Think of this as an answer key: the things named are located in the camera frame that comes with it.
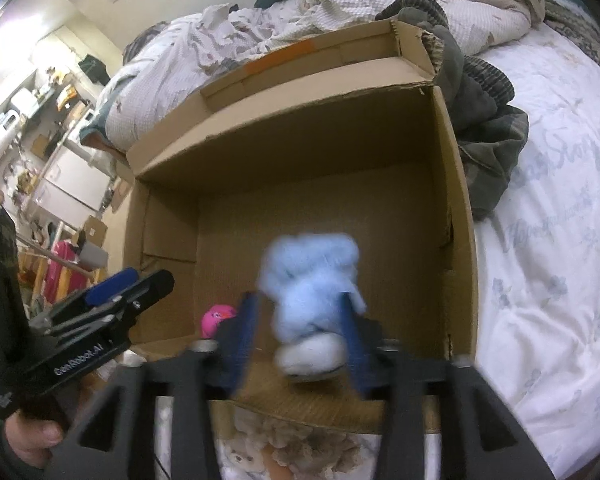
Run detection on pink rubber duck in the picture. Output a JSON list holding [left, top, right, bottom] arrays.
[[200, 304, 237, 339]]

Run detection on light blue fluffy slippers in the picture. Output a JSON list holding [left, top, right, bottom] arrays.
[[258, 233, 366, 382]]

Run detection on beige lace scrunchie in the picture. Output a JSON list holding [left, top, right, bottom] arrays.
[[220, 408, 379, 479]]

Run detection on person left hand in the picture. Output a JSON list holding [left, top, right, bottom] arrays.
[[4, 411, 65, 469]]

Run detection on pink bag on rack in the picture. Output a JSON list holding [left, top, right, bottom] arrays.
[[44, 239, 81, 306]]

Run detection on white cabinet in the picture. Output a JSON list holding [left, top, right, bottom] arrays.
[[30, 146, 110, 228]]

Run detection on white teddy bear bedsheet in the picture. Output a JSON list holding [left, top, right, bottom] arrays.
[[475, 25, 600, 478]]

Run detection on open cardboard box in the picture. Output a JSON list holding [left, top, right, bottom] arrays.
[[122, 18, 481, 435]]

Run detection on rumpled patterned duvet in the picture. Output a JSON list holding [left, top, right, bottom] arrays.
[[79, 0, 545, 156]]

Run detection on striped knitted blanket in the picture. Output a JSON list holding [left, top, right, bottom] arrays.
[[544, 0, 600, 68]]

